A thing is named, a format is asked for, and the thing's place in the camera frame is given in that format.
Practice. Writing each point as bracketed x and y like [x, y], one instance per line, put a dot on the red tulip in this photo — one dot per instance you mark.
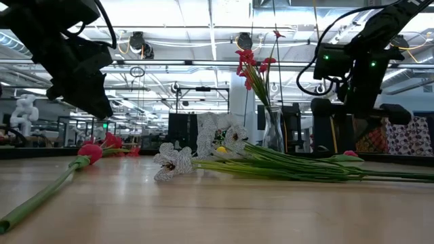
[351, 153]
[89, 152]

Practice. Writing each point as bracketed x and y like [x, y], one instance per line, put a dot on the long ceiling light bar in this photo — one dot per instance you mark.
[203, 63]

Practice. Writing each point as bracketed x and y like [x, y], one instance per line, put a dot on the white dark-patterned cloth panel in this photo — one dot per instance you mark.
[410, 139]

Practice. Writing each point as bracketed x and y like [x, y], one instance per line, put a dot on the yellow tulip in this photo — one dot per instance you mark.
[221, 149]

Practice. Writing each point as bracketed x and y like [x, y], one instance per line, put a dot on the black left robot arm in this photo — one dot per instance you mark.
[34, 20]

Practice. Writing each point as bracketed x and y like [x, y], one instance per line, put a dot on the white building column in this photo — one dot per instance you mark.
[239, 98]

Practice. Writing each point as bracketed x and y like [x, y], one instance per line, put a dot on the white robot figure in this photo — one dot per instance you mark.
[25, 112]

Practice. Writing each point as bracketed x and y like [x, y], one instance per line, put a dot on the red blossom bunch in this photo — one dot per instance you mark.
[245, 56]
[113, 140]

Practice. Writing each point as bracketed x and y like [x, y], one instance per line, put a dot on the brown patterned cloth panel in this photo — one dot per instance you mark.
[376, 140]

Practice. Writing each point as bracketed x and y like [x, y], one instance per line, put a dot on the narrow black panel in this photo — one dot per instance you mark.
[183, 132]

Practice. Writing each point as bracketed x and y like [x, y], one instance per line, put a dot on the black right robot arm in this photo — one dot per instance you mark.
[390, 20]

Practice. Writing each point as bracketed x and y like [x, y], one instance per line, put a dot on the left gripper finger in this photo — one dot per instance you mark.
[95, 98]
[62, 91]

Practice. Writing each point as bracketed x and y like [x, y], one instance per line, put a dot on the wide black partition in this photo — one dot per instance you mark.
[295, 135]

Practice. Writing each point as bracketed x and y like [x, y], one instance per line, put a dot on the black gantry frame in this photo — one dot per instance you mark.
[203, 88]

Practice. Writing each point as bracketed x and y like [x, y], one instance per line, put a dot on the clear glass vase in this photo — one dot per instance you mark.
[273, 135]

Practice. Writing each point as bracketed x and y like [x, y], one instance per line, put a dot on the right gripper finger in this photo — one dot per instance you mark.
[396, 114]
[325, 108]

